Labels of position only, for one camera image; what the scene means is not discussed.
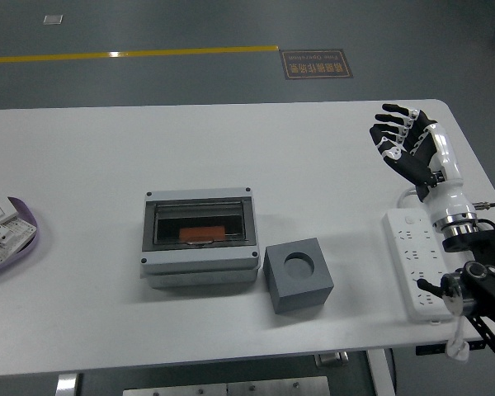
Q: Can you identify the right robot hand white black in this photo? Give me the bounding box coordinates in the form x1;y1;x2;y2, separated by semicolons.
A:
369;102;476;224

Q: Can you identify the orange cylinder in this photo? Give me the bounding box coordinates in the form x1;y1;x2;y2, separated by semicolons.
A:
179;225;227;242

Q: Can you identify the grey box with clear flap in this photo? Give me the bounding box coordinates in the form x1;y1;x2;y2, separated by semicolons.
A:
139;187;260;290

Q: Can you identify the grey cube with round hole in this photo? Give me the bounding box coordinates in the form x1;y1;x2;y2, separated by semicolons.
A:
262;237;335;317

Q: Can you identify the white power strip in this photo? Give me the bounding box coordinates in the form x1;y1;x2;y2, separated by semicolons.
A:
381;207;457;323

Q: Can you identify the brown floor sign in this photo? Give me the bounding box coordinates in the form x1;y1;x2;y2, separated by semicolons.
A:
280;49;355;81

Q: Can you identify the yellow floor tape line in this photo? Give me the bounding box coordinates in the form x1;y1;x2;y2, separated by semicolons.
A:
0;45;280;65

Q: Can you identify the purple tray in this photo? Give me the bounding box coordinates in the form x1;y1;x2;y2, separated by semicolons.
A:
0;196;40;278

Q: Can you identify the white perforated block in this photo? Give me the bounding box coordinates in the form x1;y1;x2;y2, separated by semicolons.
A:
0;217;38;264

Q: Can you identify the silver table bracket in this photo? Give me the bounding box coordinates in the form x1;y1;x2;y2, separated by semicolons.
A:
315;350;350;367

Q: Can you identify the grey metal base plate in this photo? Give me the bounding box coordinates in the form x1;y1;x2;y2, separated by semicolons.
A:
122;375;331;396

